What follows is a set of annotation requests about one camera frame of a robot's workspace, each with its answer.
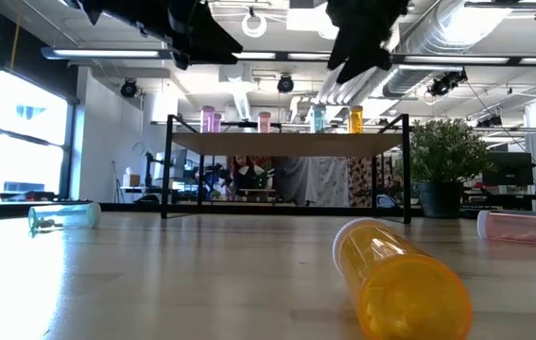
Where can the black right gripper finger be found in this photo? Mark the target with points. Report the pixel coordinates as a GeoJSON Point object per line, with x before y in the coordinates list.
{"type": "Point", "coordinates": [344, 47]}
{"type": "Point", "coordinates": [374, 52]}

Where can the orange medicine bottle white cap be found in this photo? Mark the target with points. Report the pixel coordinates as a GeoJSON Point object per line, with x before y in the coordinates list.
{"type": "Point", "coordinates": [356, 120]}
{"type": "Point", "coordinates": [400, 283]}

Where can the teal medicine bottle white cap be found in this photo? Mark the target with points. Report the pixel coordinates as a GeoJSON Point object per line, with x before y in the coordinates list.
{"type": "Point", "coordinates": [64, 216]}
{"type": "Point", "coordinates": [317, 119]}

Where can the white ceiling fixture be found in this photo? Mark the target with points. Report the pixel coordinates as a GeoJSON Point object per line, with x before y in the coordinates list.
{"type": "Point", "coordinates": [305, 19]}

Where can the long LED light bar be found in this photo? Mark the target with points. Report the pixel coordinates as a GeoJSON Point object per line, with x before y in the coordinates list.
{"type": "Point", "coordinates": [107, 53]}

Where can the black ceiling spot lamp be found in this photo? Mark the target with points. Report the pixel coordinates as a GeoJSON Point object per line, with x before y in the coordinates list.
{"type": "Point", "coordinates": [447, 82]}
{"type": "Point", "coordinates": [285, 83]}
{"type": "Point", "coordinates": [129, 88]}

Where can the green potted plant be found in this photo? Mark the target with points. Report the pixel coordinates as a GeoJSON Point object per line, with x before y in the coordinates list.
{"type": "Point", "coordinates": [444, 151]}

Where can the cardboard box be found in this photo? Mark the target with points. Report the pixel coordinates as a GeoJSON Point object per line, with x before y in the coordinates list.
{"type": "Point", "coordinates": [131, 180]}

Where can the brown patterned hanging cloth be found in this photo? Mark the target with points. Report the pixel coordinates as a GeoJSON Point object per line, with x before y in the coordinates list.
{"type": "Point", "coordinates": [359, 181]}

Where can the person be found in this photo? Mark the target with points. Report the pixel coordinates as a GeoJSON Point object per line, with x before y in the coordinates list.
{"type": "Point", "coordinates": [248, 177]}

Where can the white printed hanging cloth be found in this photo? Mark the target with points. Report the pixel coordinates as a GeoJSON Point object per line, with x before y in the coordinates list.
{"type": "Point", "coordinates": [333, 181]}

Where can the plain white hanging cloth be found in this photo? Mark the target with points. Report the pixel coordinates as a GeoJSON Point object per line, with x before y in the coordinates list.
{"type": "Point", "coordinates": [296, 179]}

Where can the blue white object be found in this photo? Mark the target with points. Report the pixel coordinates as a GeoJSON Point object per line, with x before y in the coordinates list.
{"type": "Point", "coordinates": [385, 202]}

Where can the large window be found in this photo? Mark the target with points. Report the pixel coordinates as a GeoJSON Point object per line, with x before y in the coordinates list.
{"type": "Point", "coordinates": [26, 141]}

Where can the black monitor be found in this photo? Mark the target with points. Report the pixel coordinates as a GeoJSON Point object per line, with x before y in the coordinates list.
{"type": "Point", "coordinates": [508, 167]}

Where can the silver ventilation duct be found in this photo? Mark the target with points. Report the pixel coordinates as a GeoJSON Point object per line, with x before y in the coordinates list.
{"type": "Point", "coordinates": [409, 80]}

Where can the wooden shelf black metal frame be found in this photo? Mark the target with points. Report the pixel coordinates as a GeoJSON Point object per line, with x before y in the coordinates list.
{"type": "Point", "coordinates": [286, 144]}

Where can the black aluminium table frame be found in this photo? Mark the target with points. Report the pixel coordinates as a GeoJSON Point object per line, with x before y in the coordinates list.
{"type": "Point", "coordinates": [121, 207]}

